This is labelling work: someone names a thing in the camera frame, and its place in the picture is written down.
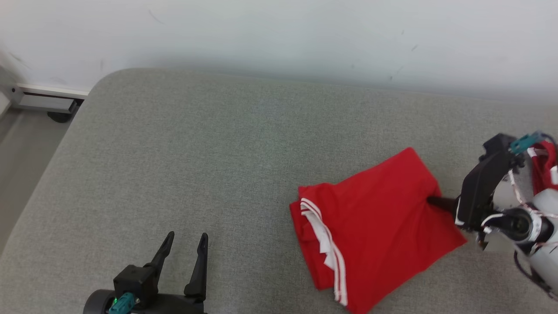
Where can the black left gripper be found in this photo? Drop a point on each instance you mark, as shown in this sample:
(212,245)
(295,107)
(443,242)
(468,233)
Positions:
(174,305)

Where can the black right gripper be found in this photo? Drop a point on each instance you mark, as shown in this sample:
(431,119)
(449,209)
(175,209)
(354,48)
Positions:
(477,192)

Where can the red Bulls 23 jersey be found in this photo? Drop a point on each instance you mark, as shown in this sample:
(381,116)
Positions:
(383,218)

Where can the red shorts with white stripe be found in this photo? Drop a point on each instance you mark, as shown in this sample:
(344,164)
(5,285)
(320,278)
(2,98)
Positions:
(545,168)

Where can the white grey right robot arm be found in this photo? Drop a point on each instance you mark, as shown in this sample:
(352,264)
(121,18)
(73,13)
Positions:
(545,261)

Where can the black caster wheel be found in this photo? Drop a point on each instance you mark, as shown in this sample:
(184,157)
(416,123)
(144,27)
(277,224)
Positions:
(59,117)

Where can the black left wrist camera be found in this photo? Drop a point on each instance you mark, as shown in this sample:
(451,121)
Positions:
(135,279)

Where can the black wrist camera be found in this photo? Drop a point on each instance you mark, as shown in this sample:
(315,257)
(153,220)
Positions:
(497,144)
(135,279)

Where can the teal left camera connector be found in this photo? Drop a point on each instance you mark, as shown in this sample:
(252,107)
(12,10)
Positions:
(122,304)

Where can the teal camera connector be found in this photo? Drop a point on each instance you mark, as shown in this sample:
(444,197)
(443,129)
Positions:
(525,143)
(122,304)

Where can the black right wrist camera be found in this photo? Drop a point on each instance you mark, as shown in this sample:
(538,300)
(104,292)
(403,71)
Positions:
(497,144)

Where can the teal right camera connector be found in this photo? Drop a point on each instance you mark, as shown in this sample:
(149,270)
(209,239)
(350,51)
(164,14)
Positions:
(525,143)

